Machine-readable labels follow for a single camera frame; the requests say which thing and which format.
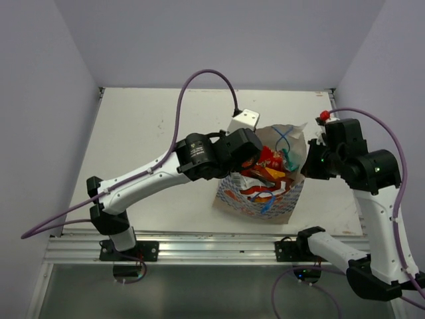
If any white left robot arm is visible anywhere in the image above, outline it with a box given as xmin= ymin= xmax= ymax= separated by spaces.
xmin=86 ymin=128 xmax=263 ymax=261

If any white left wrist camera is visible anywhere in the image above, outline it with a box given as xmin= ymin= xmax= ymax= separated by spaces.
xmin=226 ymin=109 xmax=260 ymax=135

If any teal snack bag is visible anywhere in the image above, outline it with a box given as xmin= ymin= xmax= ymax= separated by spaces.
xmin=278 ymin=148 xmax=300 ymax=172

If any aluminium front rail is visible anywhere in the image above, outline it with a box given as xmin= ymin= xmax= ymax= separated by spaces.
xmin=42 ymin=232 xmax=371 ymax=266

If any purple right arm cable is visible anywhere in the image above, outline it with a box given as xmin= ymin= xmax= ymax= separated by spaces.
xmin=271 ymin=107 xmax=425 ymax=319

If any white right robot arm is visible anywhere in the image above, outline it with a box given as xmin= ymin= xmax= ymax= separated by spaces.
xmin=296 ymin=118 xmax=424 ymax=301

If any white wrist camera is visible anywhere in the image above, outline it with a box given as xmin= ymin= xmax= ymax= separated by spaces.
xmin=226 ymin=109 xmax=260 ymax=135
xmin=315 ymin=110 xmax=339 ymax=145

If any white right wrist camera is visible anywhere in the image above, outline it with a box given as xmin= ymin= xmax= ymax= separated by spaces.
xmin=315 ymin=110 xmax=339 ymax=145

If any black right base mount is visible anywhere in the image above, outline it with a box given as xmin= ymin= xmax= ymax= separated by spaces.
xmin=274 ymin=237 xmax=319 ymax=263

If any checkered paper bag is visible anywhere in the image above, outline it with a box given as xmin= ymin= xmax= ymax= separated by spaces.
xmin=213 ymin=123 xmax=307 ymax=224

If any red white chips bag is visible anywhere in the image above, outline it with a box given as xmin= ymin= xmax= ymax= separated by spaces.
xmin=230 ymin=173 xmax=294 ymax=199

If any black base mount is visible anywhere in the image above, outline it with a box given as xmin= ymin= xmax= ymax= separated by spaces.
xmin=99 ymin=240 xmax=159 ymax=262
xmin=274 ymin=237 xmax=319 ymax=263

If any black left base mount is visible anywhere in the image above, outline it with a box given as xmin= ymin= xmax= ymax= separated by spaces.
xmin=99 ymin=240 xmax=159 ymax=262

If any small red snack bag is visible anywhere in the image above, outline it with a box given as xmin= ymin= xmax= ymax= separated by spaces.
xmin=257 ymin=146 xmax=284 ymax=171

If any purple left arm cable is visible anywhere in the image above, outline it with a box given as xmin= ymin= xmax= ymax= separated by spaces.
xmin=20 ymin=68 xmax=240 ymax=240

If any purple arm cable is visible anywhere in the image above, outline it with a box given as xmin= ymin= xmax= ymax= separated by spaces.
xmin=20 ymin=68 xmax=240 ymax=240
xmin=271 ymin=107 xmax=425 ymax=319

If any aluminium table edge rail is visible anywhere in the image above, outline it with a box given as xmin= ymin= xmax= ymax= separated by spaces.
xmin=327 ymin=88 xmax=337 ymax=116

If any orange yellow snack bag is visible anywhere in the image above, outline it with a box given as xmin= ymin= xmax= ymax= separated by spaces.
xmin=251 ymin=165 xmax=286 ymax=182

